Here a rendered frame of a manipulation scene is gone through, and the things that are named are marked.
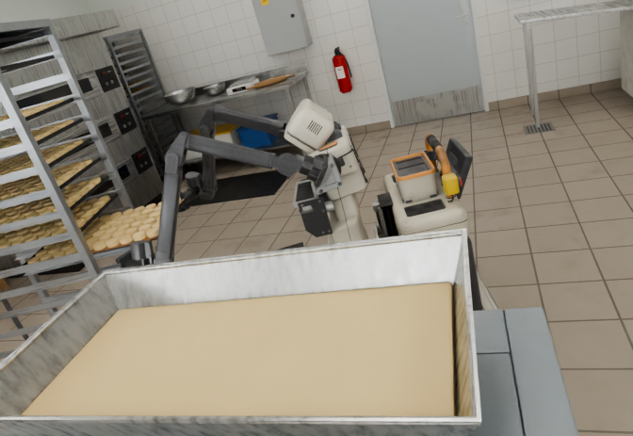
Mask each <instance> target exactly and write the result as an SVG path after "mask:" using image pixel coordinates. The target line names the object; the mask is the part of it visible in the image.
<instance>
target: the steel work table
mask: <svg viewBox="0 0 633 436"><path fill-rule="evenodd" d="M293 73H294V74H295V76H292V77H288V78H287V80H285V81H283V82H280V83H276V84H273V85H270V86H266V87H263V88H260V89H255V88H254V89H252V90H248V91H244V92H240V93H237V94H233V95H228V93H227V90H226V89H228V88H229V86H231V85H232V84H233V83H234V82H238V81H242V80H246V79H250V78H254V77H256V78H258V80H259V82H262V81H265V80H268V79H269V78H273V77H277V76H281V75H284V74H285V75H289V74H293ZM307 74H308V69H307V65H306V62H302V63H298V64H294V65H289V66H285V67H282V68H278V69H274V70H269V71H265V72H261V73H255V74H251V75H246V76H242V77H238V78H235V79H231V80H226V81H222V82H219V83H223V82H224V84H225V87H224V91H223V92H222V93H220V94H218V95H214V96H213V95H208V94H207V93H205V92H204V90H203V89H204V88H206V87H209V86H212V85H215V84H218V83H215V84H211V85H206V86H202V87H198V88H195V90H196V92H195V96H194V98H193V99H192V100H191V101H189V102H188V103H186V104H183V105H171V104H167V105H164V106H162V107H160V108H158V109H157V110H155V111H153V112H151V113H149V114H147V115H145V116H143V117H141V120H142V121H145V120H146V122H147V124H148V127H149V129H150V132H151V134H152V137H153V139H154V143H155V145H156V148H157V150H158V152H159V154H160V157H161V159H162V162H163V164H164V167H166V163H165V155H164V152H163V150H162V147H161V145H160V142H159V140H158V137H157V135H156V132H155V130H154V127H153V124H152V122H151V119H153V118H158V117H163V116H167V115H171V114H176V116H177V119H178V121H179V123H180V126H181V129H182V131H184V132H186V131H187V129H186V128H185V125H184V122H183V120H182V117H181V114H180V112H184V111H189V110H192V109H197V108H201V107H206V106H210V105H211V104H212V102H217V103H218V104H222V103H226V102H231V101H234V100H239V99H243V98H248V97H252V96H256V95H260V94H265V93H270V92H273V91H278V90H282V89H285V92H286V96H287V99H288V102H289V105H290V109H291V112H292V115H293V114H294V112H295V110H296V108H295V106H294V102H293V99H292V95H291V92H290V88H291V87H292V86H294V85H295V84H296V83H298V82H299V81H300V80H301V79H302V80H303V84H304V87H305V90H306V94H307V98H308V99H309V100H311V101H313V99H312V96H311V92H310V89H309V85H308V82H307V78H306V75H307ZM256 78H255V79H256ZM287 146H292V145H288V144H286V143H285V142H284V141H283V140H282V139H278V138H277V139H276V140H275V141H274V142H273V143H272V144H271V145H269V146H264V147H259V148H254V149H257V150H261V151H266V150H271V149H277V148H282V147H287ZM199 162H203V158H197V159H191V160H186V161H185V163H184V164H183V165H186V164H192V163H194V164H195V165H196V166H197V165H199Z"/></svg>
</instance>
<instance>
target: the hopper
mask: <svg viewBox="0 0 633 436"><path fill-rule="evenodd" d="M480 423H481V413H480V401H479V378H478V366H477V354H476V342H475V330H474V318H473V306H472V295H471V282H470V270H469V259H468V247H467V235H466V228H464V229H456V230H448V231H440V232H431V233H423V234H408V235H400V236H391V237H384V238H375V239H367V240H359V241H350V242H342V243H334V244H326V245H317V246H310V247H301V248H293V249H285V250H269V251H261V252H253V253H245V254H237V255H228V256H220V257H212V258H203V259H196V260H187V261H179V262H171V263H163V264H154V265H147V266H130V267H123V268H114V269H106V270H103V271H102V272H101V273H100V274H98V275H97V276H96V277H95V278H94V279H93V280H92V281H91V282H90V283H88V284H87V285H86V286H85V287H84V288H83V289H82V290H81V291H80V292H79V293H77V294H76V295H75V296H74V297H73V298H72V299H71V300H70V301H69V302H67V303H66V304H65V305H64V306H63V307H62V308H61V309H60V310H59V311H58V312H57V313H55V314H54V315H53V316H52V317H51V318H50V319H49V320H48V321H47V322H45V323H44V324H43V325H42V326H41V327H40V328H39V329H38V330H37V331H35V332H34V333H33V334H32V335H31V336H30V337H29V338H28V339H27V340H26V341H24V342H23V343H22V344H21V345H20V346H19V347H18V348H17V349H16V350H14V351H13V352H12V353H11V354H10V355H9V356H8V357H7V358H6V359H5V360H4V361H3V362H1V363H0V436H470V435H471V434H472V433H473V432H474V430H475V429H476V428H477V427H478V426H480Z"/></svg>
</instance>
